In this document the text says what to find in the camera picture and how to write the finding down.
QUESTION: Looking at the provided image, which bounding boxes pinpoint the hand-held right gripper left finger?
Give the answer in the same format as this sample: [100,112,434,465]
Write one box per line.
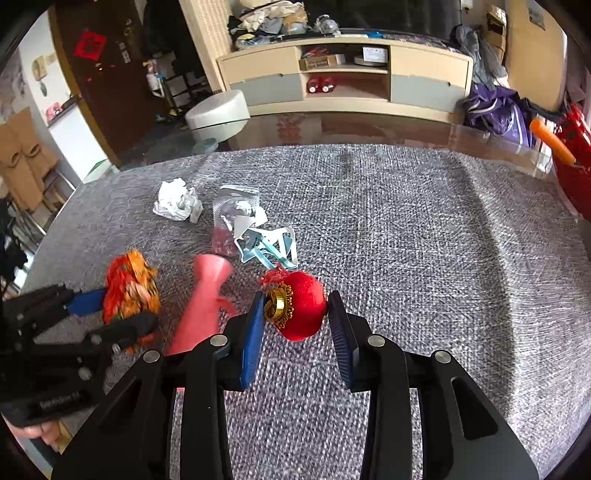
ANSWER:
[51,291,267,480]

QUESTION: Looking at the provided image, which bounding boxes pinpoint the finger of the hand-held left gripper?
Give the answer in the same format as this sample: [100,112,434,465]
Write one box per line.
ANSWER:
[82,312,159,366]
[13,284,109,334]

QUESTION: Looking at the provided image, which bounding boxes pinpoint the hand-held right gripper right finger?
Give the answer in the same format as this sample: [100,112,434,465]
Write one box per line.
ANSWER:
[326,290,541,480]

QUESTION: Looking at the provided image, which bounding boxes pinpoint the orange wrapper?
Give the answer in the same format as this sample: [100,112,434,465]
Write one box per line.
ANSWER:
[102,249,162,355]

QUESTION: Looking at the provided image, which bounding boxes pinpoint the red round lantern ornament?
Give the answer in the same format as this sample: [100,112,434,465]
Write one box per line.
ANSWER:
[260,270,328,343]

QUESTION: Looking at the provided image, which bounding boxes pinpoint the person's left hand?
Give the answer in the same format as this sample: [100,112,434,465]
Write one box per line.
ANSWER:
[21,421,64,451]

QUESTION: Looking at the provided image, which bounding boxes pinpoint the pink plastic vase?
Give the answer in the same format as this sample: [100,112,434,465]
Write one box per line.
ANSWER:
[165,253,239,359]

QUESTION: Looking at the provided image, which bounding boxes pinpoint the grey woven table mat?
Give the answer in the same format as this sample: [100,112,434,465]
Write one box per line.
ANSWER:
[21,143,509,480]
[452,152,591,464]

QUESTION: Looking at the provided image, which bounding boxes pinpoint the clear plastic blister pack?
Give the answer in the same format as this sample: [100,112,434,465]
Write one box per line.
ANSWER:
[211,185,267,257]

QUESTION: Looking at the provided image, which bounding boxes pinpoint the crumpled white paper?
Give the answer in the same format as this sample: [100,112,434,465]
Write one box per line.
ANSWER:
[153,179,204,223]

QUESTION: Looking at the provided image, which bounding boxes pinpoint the brown wooden door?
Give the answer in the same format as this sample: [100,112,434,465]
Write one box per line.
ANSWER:
[48,0,185,169]

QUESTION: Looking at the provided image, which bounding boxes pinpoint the white round stool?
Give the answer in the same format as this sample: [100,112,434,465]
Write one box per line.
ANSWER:
[185,89,250,144]

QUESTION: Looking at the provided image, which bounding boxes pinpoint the pink white hanging bag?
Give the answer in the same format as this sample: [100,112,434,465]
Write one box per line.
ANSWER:
[145,60,163,97]

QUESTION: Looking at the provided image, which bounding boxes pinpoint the red diamond door decoration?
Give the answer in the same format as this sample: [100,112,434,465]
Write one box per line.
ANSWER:
[74,30,107,63]

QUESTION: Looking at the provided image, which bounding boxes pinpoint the dark hanging coats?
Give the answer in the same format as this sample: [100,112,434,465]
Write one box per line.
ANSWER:
[142,0,205,80]

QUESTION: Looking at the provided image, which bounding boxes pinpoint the purple plastic bag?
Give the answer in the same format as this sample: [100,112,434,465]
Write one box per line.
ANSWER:
[463,83,539,148]

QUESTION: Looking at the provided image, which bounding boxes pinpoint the beige grey tv stand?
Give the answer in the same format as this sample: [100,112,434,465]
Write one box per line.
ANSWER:
[216,34,475,125]

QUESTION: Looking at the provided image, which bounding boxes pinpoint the woven rattan screen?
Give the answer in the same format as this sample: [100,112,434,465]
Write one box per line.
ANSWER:
[178,0,232,93]

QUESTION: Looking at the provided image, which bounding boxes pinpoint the red plastic basket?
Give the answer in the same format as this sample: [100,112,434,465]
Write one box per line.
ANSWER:
[551,104,591,217]

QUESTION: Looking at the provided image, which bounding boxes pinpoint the white round device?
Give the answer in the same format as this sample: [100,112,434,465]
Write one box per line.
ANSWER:
[355,46,389,68]

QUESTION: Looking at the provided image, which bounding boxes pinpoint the pile of clothes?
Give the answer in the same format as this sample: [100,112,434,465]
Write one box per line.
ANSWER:
[227,0,308,49]

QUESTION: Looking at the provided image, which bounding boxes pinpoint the grey cloth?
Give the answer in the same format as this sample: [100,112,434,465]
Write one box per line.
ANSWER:
[450,24,509,86]

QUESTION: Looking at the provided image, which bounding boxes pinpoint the black television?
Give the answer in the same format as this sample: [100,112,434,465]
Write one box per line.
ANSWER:
[318,0,463,31]

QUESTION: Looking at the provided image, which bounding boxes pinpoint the beige standing air conditioner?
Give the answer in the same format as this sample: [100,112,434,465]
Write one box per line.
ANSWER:
[503,0,570,112]

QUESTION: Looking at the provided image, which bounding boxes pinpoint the cardboard box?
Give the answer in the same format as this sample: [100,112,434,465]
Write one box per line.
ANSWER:
[485,4,509,51]

